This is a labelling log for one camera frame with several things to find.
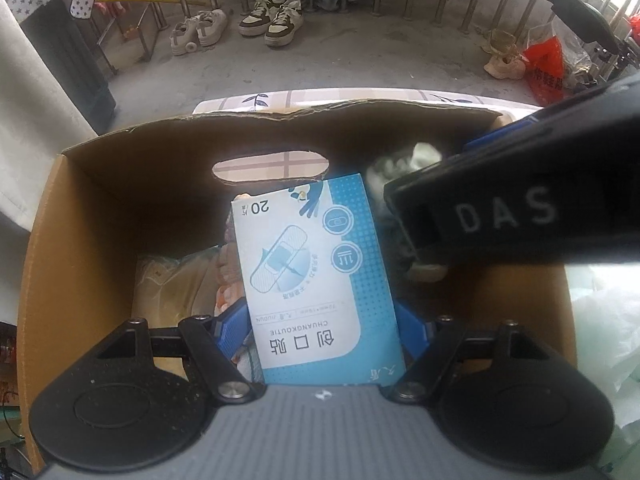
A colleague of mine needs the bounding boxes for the cotton swab bag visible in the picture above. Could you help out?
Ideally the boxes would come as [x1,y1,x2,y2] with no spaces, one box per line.
[131,246,220,328]

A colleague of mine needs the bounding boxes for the blue bandage box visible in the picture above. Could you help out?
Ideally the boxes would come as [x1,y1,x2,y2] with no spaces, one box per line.
[231,174,406,386]

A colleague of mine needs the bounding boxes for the green scrunchie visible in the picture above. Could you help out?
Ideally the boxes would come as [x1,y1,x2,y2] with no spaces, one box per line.
[364,142,448,284]

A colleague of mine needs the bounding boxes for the white teal plastic bag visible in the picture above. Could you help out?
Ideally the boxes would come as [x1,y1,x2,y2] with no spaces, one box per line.
[565,263,639,479]

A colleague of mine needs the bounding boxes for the red plastic bag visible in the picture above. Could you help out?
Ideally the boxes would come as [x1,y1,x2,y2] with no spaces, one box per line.
[523,36,564,106]

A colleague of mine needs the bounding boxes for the tan slippers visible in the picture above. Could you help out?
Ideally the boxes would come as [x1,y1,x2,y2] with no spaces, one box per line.
[482,29,526,80]

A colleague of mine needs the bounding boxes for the brown cardboard box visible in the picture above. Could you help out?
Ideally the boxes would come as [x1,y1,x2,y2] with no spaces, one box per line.
[15,98,580,474]

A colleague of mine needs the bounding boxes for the checked floral tablecloth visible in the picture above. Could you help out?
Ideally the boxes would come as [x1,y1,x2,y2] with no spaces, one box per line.
[193,88,539,183]

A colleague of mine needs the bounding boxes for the white curtain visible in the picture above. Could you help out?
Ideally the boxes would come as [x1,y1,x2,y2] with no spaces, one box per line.
[0,1,96,325]

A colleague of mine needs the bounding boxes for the beige sneaker pair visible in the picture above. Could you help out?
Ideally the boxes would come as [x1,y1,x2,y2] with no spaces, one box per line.
[169,9,228,56]

